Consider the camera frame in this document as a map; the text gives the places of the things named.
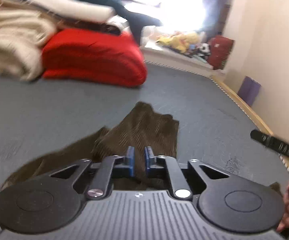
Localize yellow plush toys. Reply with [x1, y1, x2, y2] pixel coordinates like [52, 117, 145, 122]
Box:
[156, 31, 200, 53]

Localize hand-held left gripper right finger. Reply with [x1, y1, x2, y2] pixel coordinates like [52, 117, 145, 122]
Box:
[144, 146, 231, 200]

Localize cream knitted blanket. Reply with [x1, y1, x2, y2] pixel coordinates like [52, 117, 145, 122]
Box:
[0, 10, 60, 81]

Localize dark navy hanging cloth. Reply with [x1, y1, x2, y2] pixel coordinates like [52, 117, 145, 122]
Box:
[102, 0, 163, 46]

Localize red folded blanket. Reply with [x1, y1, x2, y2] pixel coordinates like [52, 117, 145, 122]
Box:
[42, 28, 148, 88]

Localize brown pants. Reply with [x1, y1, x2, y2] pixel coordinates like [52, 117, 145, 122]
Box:
[1, 102, 180, 191]

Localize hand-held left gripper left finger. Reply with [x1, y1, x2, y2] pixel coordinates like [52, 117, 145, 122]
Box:
[49, 146, 135, 200]

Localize purple box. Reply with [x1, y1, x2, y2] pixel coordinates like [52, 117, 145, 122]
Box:
[237, 76, 262, 107]

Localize red suitcase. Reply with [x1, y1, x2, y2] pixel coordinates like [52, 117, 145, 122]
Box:
[206, 35, 235, 70]

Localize white folded cloth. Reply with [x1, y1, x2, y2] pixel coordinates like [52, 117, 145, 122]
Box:
[28, 0, 116, 23]

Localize dark patterned folded cloth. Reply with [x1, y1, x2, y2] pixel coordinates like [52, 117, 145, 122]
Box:
[0, 0, 130, 36]

